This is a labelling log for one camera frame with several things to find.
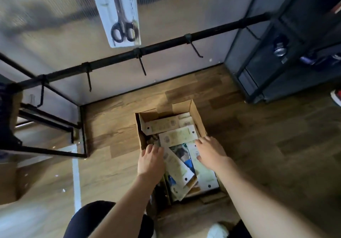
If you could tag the person's right hand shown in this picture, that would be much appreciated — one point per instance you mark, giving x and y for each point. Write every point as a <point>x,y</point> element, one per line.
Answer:
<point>211,154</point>

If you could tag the person's left hand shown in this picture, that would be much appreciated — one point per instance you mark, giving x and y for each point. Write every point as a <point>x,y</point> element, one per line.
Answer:
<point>150,164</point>

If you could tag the person's left fingers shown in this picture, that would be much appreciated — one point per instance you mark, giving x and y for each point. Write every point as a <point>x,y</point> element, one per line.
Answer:
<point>153,149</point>

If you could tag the person's right fingers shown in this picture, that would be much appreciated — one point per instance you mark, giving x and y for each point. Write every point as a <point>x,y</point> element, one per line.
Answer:
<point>203,141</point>

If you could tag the person's left forearm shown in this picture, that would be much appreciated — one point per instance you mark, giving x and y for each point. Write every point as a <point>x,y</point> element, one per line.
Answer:
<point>130,208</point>

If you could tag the person's right forearm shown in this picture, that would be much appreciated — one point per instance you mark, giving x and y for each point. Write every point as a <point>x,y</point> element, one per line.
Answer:
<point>261,206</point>

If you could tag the open brown cardboard box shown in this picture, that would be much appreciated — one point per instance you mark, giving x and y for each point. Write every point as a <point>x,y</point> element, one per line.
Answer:
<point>197,118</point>

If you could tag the pile of carded product packets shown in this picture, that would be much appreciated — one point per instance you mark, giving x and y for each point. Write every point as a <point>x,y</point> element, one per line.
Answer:
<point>177,136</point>

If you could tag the black metal hook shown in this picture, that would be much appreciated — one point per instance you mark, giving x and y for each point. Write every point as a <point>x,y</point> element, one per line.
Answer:
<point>140,60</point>
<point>88,76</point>
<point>194,46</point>
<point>41,91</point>

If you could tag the white shoe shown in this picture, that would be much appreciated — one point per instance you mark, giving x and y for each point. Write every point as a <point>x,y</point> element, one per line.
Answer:
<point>218,231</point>

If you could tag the person's left leg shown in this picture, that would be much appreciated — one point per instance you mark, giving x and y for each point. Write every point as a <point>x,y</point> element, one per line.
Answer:
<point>90,220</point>

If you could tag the person's leg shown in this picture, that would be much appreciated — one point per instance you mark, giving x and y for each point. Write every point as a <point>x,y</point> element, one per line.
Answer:
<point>90,220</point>
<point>241,231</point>

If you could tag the person's right leg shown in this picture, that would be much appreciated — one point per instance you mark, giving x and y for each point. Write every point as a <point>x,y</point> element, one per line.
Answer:
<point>241,231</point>

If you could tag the dark metal shelf unit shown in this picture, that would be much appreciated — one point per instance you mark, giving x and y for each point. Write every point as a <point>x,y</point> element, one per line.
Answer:
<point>287,67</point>

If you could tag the silver round can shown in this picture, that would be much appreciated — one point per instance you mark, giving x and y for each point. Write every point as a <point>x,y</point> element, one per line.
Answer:
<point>280,50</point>

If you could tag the blue packaged item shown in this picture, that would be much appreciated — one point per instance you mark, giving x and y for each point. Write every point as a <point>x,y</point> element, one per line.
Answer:
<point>307,59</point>

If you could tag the packaged black scissors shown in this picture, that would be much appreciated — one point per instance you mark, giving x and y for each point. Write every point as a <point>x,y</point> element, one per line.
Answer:
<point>120,14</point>

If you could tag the red and white item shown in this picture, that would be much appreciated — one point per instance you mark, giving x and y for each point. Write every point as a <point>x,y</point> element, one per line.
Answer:
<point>336,96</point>

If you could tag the dark blue hanging item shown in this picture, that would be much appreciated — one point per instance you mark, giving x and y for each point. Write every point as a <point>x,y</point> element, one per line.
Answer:
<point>9,118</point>

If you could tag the closed brown cardboard box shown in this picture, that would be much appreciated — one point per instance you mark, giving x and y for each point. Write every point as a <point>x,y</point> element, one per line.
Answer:
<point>8,183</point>

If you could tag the black metal hanging rail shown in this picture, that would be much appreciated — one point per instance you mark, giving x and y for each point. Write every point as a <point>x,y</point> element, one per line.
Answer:
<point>159,46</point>

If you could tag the black metal rack frame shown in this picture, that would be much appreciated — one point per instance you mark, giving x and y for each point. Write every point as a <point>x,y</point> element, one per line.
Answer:
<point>53,124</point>

